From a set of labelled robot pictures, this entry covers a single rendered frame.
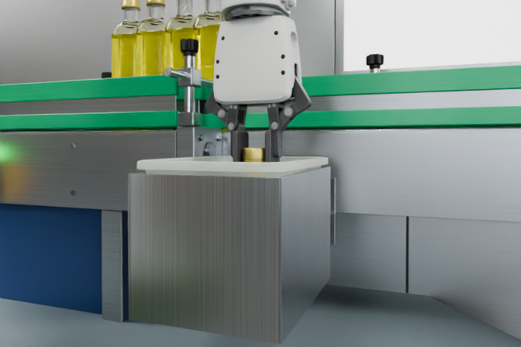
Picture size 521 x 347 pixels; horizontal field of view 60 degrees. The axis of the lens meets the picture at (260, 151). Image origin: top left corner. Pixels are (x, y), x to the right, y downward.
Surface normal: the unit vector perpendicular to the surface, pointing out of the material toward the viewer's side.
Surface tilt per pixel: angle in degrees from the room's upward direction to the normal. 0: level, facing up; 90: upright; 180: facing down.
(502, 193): 90
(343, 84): 90
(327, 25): 90
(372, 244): 90
